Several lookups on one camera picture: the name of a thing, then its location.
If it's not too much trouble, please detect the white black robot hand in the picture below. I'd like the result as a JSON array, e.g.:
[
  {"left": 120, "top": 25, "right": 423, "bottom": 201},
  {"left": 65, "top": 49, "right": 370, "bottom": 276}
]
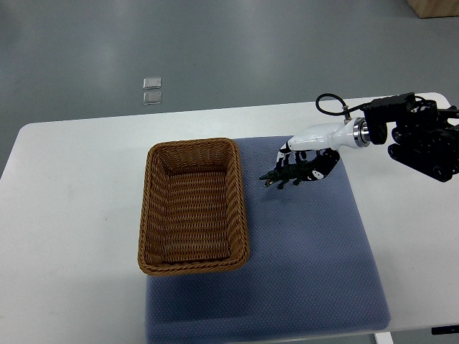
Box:
[{"left": 275, "top": 118, "right": 371, "bottom": 186}]

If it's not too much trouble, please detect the dark green toy crocodile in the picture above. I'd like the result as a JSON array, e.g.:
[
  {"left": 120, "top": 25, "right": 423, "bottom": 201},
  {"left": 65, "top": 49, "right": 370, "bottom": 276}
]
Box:
[{"left": 259, "top": 161, "right": 323, "bottom": 190}]

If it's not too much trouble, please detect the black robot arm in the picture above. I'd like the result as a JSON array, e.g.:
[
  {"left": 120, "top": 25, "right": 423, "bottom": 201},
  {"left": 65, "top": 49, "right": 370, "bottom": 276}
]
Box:
[{"left": 361, "top": 92, "right": 458, "bottom": 182}]

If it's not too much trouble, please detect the brown wicker basket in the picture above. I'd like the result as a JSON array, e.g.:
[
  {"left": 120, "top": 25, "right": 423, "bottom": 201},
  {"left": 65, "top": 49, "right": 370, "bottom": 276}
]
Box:
[{"left": 138, "top": 138, "right": 250, "bottom": 277}]

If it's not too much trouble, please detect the blue grey fabric mat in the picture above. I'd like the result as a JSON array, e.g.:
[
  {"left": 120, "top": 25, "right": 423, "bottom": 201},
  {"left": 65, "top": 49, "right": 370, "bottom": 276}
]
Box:
[{"left": 145, "top": 136, "right": 390, "bottom": 343}]

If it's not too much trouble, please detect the wooden box corner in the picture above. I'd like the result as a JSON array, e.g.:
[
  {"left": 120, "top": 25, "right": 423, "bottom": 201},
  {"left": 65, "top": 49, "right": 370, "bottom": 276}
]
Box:
[{"left": 407, "top": 0, "right": 458, "bottom": 19}]

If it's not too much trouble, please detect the upper metal floor plate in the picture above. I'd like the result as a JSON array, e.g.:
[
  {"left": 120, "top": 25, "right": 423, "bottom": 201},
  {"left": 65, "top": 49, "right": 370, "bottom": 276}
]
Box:
[{"left": 143, "top": 76, "right": 161, "bottom": 90}]

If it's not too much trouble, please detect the metal floor plate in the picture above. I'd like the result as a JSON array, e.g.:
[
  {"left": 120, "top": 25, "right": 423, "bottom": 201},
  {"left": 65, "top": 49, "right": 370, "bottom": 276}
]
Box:
[
  {"left": 143, "top": 76, "right": 161, "bottom": 90},
  {"left": 143, "top": 90, "right": 162, "bottom": 105}
]

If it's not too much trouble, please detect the lower metal floor plate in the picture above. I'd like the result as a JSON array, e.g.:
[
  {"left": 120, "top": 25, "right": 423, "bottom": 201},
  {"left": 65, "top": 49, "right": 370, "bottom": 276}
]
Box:
[{"left": 143, "top": 90, "right": 162, "bottom": 105}]

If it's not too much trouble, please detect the white table leg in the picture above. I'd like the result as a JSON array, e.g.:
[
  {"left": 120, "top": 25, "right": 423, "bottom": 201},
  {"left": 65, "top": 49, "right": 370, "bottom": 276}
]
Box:
[{"left": 374, "top": 332, "right": 394, "bottom": 344}]

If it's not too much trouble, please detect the black table control panel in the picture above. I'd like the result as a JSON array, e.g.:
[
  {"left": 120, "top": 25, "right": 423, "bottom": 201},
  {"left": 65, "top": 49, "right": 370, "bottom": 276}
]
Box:
[{"left": 431, "top": 325, "right": 459, "bottom": 335}]

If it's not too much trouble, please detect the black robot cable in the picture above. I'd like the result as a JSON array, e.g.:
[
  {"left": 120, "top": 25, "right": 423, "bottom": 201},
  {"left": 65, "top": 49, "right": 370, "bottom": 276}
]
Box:
[{"left": 315, "top": 93, "right": 370, "bottom": 125}]

